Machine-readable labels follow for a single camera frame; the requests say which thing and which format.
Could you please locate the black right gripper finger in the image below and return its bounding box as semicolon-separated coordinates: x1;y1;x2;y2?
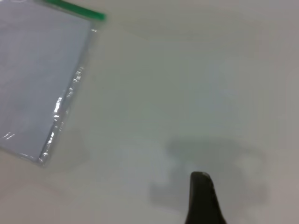
184;171;228;224

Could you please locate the clear plastic zip bag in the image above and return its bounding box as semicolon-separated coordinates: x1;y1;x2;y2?
0;0;107;168

